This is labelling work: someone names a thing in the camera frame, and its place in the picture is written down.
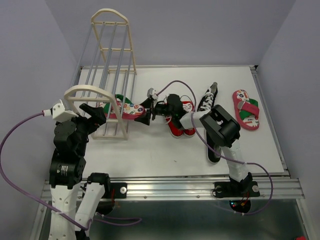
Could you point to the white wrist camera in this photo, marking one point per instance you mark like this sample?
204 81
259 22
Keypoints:
60 112
152 94

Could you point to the black canvas sneaker upper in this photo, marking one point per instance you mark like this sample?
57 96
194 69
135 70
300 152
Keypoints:
208 99

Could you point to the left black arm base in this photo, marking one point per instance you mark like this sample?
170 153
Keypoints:
118 190

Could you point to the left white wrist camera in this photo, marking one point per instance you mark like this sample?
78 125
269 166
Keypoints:
60 112

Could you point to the red canvas sneaker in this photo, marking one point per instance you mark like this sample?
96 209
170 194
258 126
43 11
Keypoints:
186 119
175 132

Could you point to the cream shoe shelf with metal rods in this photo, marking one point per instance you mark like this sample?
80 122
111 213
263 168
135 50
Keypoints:
106 73

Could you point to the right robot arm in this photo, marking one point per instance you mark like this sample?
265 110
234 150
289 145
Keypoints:
221 127

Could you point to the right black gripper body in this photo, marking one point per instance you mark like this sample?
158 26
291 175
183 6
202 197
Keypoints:
161 109

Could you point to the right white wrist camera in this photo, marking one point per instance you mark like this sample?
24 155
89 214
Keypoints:
152 94

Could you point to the pink sandal with green strap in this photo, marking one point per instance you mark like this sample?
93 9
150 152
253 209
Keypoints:
128 109

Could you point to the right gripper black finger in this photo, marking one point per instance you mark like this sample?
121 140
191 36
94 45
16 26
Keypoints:
147 104
144 119

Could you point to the black canvas sneaker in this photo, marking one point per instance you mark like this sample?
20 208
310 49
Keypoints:
213 156
208 99

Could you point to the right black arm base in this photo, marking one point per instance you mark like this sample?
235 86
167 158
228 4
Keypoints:
239 200

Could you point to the aluminium mounting rail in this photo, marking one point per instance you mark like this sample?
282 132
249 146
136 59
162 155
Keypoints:
195 188

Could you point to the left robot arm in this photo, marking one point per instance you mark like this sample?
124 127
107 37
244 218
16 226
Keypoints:
69 221

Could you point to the red canvas sneaker left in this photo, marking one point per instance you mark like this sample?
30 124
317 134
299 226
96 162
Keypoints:
175 132

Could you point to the red canvas sneaker right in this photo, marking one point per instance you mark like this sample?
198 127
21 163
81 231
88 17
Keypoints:
186 119

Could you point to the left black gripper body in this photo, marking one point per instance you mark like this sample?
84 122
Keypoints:
88 125

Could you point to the black canvas sneaker lower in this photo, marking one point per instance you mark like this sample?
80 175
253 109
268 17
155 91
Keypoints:
213 156

